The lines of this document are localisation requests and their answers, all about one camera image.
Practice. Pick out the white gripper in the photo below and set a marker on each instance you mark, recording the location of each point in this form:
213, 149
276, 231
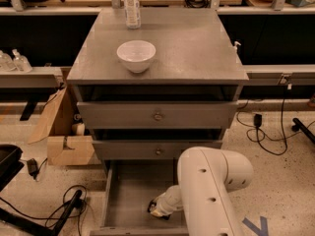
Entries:
161, 205

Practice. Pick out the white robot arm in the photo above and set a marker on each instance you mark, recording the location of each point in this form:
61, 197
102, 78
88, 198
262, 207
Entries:
205, 178

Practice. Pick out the grey open bottom drawer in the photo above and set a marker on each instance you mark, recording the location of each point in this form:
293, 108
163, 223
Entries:
130, 186

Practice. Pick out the grey middle drawer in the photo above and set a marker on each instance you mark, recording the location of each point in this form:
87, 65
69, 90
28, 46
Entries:
141, 149

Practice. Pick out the grey top drawer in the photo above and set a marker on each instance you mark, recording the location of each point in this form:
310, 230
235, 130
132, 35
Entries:
149, 115

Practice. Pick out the grey drawer cabinet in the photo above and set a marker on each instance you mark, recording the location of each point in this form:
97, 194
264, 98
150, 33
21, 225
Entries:
194, 62

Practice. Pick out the brown cardboard box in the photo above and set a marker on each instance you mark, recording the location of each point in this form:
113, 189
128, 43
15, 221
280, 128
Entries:
60, 125

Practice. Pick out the small black adapter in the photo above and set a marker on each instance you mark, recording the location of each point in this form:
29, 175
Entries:
34, 168

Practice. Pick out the black chair base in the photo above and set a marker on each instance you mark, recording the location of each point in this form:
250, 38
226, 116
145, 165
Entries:
39, 230

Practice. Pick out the black bin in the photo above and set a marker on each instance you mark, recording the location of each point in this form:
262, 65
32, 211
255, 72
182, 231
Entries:
10, 164

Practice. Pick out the white ceramic bowl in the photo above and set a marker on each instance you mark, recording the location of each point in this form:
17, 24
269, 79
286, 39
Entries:
136, 55

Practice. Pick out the black stand leg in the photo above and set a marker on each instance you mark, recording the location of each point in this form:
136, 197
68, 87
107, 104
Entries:
299, 126

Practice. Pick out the small white pump bottle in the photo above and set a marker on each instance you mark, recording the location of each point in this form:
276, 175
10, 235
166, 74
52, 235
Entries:
236, 46

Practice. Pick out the sanitizer pump bottle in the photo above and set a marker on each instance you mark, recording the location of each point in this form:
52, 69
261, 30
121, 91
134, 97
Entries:
22, 63

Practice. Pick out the clear plastic bottle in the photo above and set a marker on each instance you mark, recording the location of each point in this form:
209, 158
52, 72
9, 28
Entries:
132, 14

